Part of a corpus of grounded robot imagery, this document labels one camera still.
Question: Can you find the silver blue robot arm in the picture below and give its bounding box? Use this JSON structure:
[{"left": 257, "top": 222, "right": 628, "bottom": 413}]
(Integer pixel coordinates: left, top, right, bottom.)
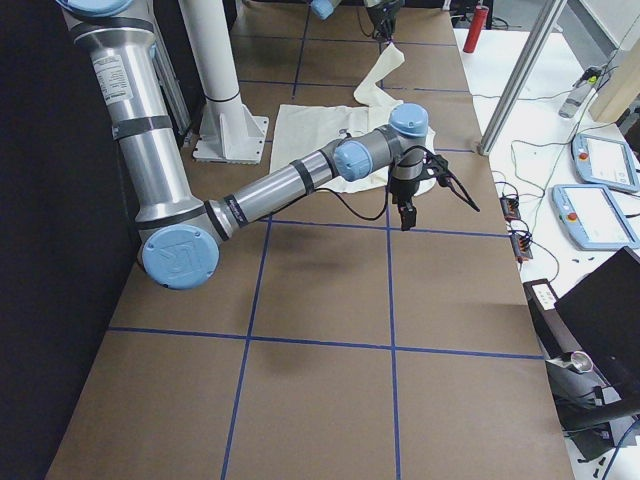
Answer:
[
  {"left": 307, "top": 0, "right": 405, "bottom": 43},
  {"left": 60, "top": 1, "right": 428, "bottom": 290}
]

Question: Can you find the black box with white label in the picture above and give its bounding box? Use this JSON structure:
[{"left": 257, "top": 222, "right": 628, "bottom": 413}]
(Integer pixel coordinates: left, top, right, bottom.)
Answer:
[{"left": 523, "top": 279, "right": 582, "bottom": 358}]

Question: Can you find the near orange black connector box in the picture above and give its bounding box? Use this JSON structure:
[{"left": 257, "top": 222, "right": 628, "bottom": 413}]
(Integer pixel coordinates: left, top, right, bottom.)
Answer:
[{"left": 510, "top": 232, "right": 533, "bottom": 263}]

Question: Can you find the right black braided cable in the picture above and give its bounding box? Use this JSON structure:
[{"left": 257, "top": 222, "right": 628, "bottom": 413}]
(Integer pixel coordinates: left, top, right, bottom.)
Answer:
[{"left": 319, "top": 144, "right": 482, "bottom": 221}]

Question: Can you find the teach pendant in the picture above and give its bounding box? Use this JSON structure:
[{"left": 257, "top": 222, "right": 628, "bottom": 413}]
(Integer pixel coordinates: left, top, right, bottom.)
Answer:
[
  {"left": 571, "top": 133, "right": 639, "bottom": 193},
  {"left": 551, "top": 184, "right": 639, "bottom": 251}
]

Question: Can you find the orange black connector box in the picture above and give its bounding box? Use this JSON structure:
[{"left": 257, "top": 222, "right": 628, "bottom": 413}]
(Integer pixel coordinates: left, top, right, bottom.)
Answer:
[
  {"left": 499, "top": 196, "right": 521, "bottom": 221},
  {"left": 510, "top": 232, "right": 533, "bottom": 263}
]

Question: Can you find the far orange black connector box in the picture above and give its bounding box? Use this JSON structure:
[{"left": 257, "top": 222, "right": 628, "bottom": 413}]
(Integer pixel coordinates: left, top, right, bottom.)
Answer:
[{"left": 499, "top": 196, "right": 521, "bottom": 221}]

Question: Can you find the near teach pendant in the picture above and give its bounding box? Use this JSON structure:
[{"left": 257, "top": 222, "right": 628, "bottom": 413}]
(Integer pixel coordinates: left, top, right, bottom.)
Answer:
[{"left": 551, "top": 184, "right": 639, "bottom": 251}]

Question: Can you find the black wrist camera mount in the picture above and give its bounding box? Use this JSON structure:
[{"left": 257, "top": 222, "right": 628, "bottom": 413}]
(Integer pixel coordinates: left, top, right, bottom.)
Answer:
[{"left": 417, "top": 152, "right": 451, "bottom": 187}]

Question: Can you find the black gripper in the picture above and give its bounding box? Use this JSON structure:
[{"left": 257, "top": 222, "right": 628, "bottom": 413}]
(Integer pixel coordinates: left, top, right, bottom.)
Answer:
[
  {"left": 389, "top": 176, "right": 419, "bottom": 231},
  {"left": 367, "top": 0, "right": 401, "bottom": 42}
]

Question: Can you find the aluminium frame post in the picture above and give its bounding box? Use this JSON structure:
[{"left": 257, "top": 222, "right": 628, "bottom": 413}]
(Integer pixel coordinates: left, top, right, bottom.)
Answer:
[{"left": 477, "top": 0, "right": 567, "bottom": 156}]

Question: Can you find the cream cat print shirt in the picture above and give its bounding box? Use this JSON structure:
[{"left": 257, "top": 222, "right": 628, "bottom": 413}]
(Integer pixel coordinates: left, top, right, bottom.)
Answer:
[{"left": 269, "top": 44, "right": 405, "bottom": 173}]

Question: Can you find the far teach pendant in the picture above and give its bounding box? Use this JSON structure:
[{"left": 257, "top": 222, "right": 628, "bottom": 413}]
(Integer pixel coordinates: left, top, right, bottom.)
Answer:
[{"left": 571, "top": 133, "right": 639, "bottom": 193}]

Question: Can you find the red cylindrical bottle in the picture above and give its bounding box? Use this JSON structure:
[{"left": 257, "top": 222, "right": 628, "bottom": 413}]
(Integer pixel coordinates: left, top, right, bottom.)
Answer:
[{"left": 463, "top": 4, "right": 490, "bottom": 54}]

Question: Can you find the black monitor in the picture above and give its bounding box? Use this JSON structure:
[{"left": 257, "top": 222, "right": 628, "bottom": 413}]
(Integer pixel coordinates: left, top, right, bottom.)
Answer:
[{"left": 555, "top": 247, "right": 639, "bottom": 393}]

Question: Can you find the small metal cup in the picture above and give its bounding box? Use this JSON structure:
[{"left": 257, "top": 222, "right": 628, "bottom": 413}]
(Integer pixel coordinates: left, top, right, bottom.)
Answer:
[{"left": 569, "top": 351, "right": 594, "bottom": 374}]

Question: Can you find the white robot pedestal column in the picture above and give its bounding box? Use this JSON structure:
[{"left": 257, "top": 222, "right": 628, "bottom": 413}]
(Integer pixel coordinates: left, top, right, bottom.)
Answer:
[{"left": 179, "top": 0, "right": 269, "bottom": 164}]

